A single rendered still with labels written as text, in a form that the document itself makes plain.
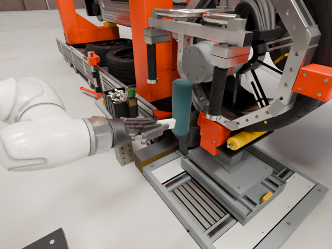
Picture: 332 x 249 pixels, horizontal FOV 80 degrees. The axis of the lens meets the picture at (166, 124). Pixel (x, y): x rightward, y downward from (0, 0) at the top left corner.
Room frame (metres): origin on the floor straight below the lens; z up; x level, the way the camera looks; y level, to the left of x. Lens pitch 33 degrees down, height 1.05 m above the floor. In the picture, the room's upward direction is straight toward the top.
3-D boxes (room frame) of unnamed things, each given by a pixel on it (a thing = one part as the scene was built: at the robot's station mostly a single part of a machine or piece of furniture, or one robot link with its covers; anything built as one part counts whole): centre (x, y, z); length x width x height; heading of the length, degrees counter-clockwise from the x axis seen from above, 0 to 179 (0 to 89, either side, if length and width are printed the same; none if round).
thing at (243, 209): (0.85, -0.39, 0.13); 0.50 x 0.36 x 0.10; 35
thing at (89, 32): (2.92, 0.91, 0.69); 0.52 x 0.17 x 0.35; 125
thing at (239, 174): (0.87, -0.37, 0.32); 0.40 x 0.30 x 0.28; 35
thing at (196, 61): (0.73, -0.18, 0.85); 0.21 x 0.14 x 0.14; 125
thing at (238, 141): (0.73, -0.39, 0.51); 0.29 x 0.06 x 0.06; 125
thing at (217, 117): (0.50, -0.14, 0.83); 0.04 x 0.04 x 0.16
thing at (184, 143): (1.14, -0.27, 0.26); 0.42 x 0.18 x 0.35; 125
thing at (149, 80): (0.78, 0.06, 0.83); 0.04 x 0.04 x 0.16
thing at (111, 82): (2.19, 0.77, 0.28); 2.47 x 0.09 x 0.22; 35
